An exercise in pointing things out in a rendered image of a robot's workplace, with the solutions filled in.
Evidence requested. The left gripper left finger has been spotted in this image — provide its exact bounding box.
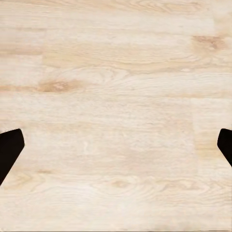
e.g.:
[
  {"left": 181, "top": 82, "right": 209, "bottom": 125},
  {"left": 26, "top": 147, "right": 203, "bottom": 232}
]
[{"left": 0, "top": 129, "right": 25, "bottom": 185}]

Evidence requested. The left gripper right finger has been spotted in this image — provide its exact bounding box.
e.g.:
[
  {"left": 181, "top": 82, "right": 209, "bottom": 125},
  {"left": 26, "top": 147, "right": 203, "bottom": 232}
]
[{"left": 217, "top": 128, "right": 232, "bottom": 166}]

